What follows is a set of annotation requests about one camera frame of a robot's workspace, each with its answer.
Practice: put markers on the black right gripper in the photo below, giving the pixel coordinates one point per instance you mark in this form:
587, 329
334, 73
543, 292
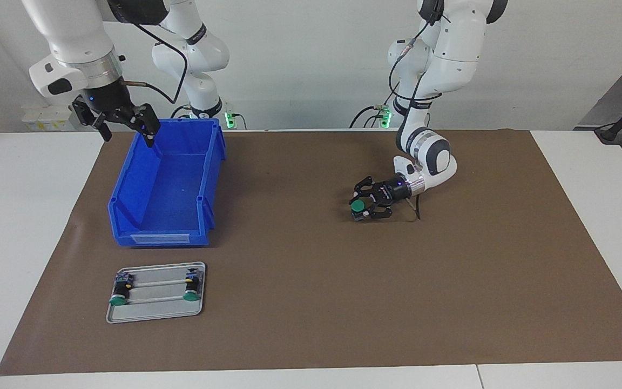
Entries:
106, 100

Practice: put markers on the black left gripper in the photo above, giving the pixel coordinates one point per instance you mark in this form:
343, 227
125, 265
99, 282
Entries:
392, 192

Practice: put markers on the green push button switch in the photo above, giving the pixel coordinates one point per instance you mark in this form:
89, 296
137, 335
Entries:
358, 205
192, 286
121, 292

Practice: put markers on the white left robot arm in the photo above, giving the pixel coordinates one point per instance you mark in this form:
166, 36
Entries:
451, 43

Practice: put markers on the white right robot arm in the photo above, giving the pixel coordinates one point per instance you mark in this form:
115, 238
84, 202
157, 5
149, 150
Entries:
73, 32

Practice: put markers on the blue plastic storage bin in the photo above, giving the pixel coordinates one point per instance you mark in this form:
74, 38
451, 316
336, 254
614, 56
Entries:
170, 189

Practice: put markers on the white box with yellow label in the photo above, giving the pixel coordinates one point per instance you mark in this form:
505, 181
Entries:
46, 114

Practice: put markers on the green lit base connector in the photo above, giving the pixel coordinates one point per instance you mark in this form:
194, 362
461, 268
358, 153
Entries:
230, 118
385, 118

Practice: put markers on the brown table mat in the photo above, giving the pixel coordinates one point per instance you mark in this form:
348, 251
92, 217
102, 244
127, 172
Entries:
343, 297

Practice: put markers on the grey metal tray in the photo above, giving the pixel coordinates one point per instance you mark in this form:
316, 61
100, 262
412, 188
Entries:
154, 313

